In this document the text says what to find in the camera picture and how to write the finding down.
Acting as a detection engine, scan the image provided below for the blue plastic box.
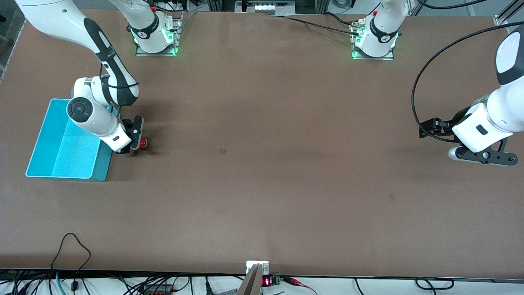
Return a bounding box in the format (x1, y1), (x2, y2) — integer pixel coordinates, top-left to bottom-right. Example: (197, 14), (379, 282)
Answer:
(25, 98), (119, 182)

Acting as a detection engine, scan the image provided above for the black orange power strip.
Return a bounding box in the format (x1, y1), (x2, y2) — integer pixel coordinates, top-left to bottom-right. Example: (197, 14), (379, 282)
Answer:
(141, 283), (181, 295)

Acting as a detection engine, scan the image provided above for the lit control device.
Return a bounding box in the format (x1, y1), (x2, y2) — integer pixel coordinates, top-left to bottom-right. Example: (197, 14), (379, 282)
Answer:
(235, 0), (296, 15)

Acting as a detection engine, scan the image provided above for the red clip lead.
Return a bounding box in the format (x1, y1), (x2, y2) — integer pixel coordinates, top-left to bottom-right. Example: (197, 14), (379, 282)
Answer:
(282, 276), (318, 295)

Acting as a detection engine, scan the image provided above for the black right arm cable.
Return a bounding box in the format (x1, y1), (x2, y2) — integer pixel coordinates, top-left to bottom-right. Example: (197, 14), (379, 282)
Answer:
(99, 61), (140, 119)

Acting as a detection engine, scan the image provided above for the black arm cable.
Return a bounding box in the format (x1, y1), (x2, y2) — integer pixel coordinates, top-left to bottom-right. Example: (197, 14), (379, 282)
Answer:
(411, 21), (524, 143)
(99, 61), (140, 119)

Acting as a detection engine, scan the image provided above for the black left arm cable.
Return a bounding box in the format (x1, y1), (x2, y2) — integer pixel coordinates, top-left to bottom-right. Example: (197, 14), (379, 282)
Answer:
(411, 21), (524, 143)

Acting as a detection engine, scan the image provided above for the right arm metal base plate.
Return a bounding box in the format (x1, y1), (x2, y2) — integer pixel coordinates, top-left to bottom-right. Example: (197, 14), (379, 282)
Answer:
(135, 11), (183, 57)

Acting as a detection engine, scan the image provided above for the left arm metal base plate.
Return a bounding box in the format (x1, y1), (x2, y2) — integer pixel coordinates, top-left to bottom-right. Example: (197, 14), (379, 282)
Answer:
(351, 18), (395, 61)

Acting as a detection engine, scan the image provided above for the black cable with inline block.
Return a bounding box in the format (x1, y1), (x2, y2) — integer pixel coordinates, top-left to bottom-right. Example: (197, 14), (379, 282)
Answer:
(51, 233), (91, 292)

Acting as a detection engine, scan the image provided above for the grey table edge rail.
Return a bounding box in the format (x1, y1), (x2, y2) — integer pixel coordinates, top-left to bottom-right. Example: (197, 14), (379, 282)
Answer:
(0, 17), (27, 82)

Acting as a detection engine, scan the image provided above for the short black table cable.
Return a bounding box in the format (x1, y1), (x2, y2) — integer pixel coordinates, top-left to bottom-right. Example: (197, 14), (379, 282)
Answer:
(325, 12), (355, 26)

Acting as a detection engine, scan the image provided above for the black looped cable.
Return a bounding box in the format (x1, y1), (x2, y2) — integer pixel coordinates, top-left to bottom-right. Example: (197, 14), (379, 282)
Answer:
(415, 277), (455, 290)

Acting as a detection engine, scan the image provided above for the long black table cable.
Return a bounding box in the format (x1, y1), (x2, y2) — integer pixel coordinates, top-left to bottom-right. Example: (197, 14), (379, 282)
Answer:
(270, 15), (361, 35)

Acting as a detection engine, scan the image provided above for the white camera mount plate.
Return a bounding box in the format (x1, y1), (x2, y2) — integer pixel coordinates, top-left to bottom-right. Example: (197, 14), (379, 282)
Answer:
(246, 261), (269, 276)

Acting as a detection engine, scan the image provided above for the grey metal mount bar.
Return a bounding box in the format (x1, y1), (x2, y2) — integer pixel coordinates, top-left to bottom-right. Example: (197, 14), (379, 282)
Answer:
(237, 264), (263, 295)

